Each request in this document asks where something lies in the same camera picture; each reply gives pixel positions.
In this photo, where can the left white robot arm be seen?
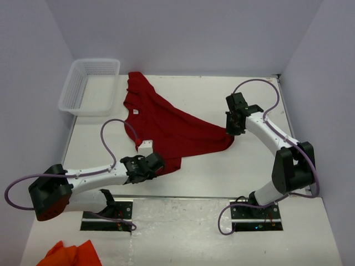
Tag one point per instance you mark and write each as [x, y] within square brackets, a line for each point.
[59, 190]

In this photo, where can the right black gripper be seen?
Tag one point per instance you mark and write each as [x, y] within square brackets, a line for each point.
[229, 129]

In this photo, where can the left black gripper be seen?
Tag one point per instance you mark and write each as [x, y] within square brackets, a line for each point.
[151, 174]

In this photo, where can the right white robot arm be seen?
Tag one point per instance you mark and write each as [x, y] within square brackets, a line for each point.
[294, 161]

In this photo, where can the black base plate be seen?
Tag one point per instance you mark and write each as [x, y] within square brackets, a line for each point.
[122, 210]
[246, 219]

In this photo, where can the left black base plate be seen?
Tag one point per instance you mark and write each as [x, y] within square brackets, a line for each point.
[122, 210]

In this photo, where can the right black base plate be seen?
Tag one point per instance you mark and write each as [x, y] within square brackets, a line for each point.
[246, 219]

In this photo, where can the white plastic basket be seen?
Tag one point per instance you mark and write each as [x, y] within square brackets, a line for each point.
[90, 87]

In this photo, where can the red t shirt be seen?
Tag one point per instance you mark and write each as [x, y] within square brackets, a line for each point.
[175, 134]

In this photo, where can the orange cloth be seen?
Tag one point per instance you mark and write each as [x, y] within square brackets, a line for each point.
[84, 254]

